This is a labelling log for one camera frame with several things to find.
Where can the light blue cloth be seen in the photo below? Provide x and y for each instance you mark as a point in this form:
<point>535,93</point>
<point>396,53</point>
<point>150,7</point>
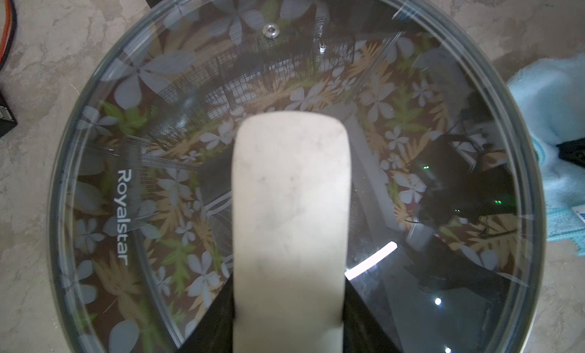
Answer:
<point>549,94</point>

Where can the black charger board with cables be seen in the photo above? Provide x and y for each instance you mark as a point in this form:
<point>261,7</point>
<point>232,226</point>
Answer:
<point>10,27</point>

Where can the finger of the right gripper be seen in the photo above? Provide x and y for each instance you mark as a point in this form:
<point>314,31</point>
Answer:
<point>573,152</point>

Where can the glass pot lid cream handle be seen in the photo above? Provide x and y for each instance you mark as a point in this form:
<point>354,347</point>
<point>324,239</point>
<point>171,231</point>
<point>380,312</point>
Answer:
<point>296,176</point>

